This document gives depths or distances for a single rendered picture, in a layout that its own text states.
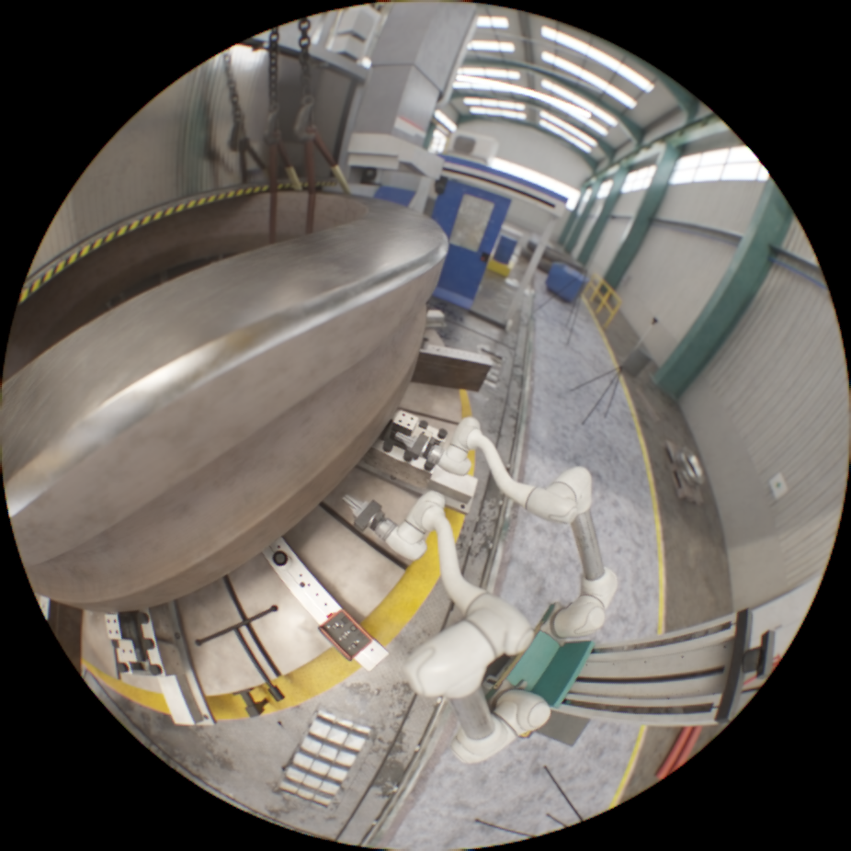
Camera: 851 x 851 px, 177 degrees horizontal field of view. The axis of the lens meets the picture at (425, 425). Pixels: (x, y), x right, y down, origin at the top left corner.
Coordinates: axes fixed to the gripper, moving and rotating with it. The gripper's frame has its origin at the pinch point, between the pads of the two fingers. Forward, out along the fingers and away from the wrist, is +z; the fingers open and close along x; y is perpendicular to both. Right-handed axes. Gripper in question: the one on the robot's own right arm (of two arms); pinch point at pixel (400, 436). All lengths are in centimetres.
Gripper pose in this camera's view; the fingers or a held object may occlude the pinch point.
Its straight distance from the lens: 137.9
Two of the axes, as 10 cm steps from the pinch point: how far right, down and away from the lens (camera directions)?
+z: -9.0, -4.4, 0.8
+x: 3.8, -6.5, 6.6
